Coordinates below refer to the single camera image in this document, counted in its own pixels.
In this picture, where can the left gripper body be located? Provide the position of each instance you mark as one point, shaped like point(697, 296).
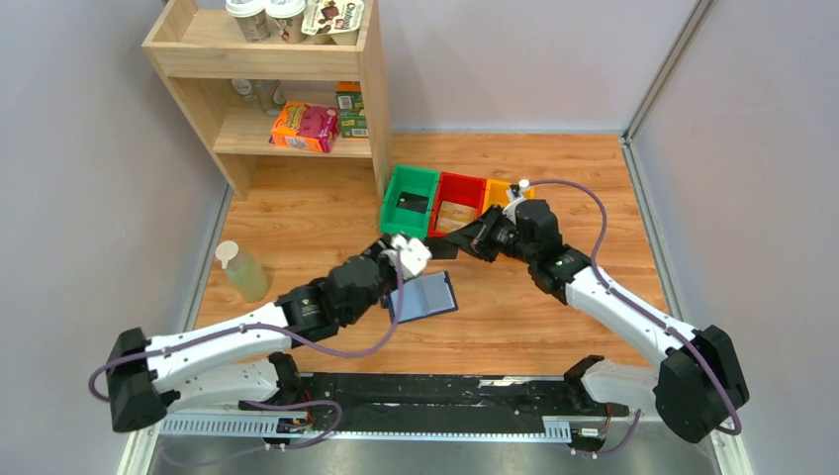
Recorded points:
point(385, 255)

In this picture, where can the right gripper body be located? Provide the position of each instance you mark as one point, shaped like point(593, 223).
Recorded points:
point(502, 237)

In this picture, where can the navy blue card holder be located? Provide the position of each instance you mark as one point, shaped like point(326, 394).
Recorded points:
point(426, 296)

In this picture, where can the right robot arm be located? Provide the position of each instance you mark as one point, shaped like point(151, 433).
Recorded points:
point(694, 382)

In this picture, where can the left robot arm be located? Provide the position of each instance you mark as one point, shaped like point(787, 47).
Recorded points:
point(245, 359)

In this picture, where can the gold card in bin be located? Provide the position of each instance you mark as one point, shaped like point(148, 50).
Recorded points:
point(456, 212)

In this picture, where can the black card in bin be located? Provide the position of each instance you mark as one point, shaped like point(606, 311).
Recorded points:
point(412, 202)

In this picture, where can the green plastic bin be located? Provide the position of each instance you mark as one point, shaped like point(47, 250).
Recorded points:
point(416, 180)

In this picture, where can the yellow plastic bin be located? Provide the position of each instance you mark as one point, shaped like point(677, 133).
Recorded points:
point(496, 193)

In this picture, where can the red plastic bin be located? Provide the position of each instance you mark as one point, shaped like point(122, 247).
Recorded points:
point(459, 189)

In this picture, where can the green liquid bottle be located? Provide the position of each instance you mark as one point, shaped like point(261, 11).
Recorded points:
point(242, 270)

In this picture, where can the orange pink snack box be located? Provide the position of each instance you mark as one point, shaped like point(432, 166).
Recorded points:
point(306, 126)

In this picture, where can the green juice carton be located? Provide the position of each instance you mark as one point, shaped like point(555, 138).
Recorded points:
point(352, 121)

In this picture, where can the wooden shelf unit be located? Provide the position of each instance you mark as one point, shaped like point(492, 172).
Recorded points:
point(199, 52)

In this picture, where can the clear bottle on shelf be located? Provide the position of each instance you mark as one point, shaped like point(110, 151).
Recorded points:
point(269, 95)

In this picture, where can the chocolate pudding cup pack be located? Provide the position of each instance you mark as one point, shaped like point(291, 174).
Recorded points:
point(339, 20)

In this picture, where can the white lidded cup right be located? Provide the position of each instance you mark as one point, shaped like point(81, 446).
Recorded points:
point(288, 16)

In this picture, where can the white lidded cup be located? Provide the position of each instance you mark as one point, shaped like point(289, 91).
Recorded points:
point(251, 18)
point(288, 16)

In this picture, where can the white lidded cup left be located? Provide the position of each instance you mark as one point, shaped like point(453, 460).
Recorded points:
point(251, 18)

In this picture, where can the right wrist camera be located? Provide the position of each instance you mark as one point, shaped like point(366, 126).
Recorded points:
point(516, 193)

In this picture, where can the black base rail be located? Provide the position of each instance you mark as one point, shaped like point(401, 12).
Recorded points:
point(451, 403)

